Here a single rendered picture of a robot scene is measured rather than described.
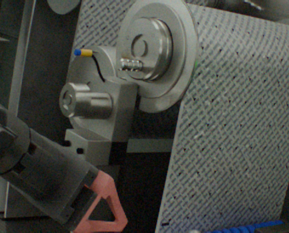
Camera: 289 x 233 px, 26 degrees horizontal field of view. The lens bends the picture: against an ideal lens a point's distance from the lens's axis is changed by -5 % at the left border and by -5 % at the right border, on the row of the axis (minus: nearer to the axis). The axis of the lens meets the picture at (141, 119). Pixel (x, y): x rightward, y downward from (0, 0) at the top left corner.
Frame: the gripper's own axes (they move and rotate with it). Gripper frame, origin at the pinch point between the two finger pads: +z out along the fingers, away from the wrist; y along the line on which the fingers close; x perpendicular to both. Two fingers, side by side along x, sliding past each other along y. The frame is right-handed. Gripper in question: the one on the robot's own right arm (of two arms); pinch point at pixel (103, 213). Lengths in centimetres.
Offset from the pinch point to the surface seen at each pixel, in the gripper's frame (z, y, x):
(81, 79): 1.9, -21.0, 13.7
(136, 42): -4.2, -6.8, 18.6
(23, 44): 1.5, -41.1, 15.7
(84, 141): -1.8, -7.7, 5.9
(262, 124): 14.3, 0.4, 20.6
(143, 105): 1.1, -5.8, 13.3
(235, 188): 16.4, 0.4, 11.9
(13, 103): 6.5, -41.2, 7.0
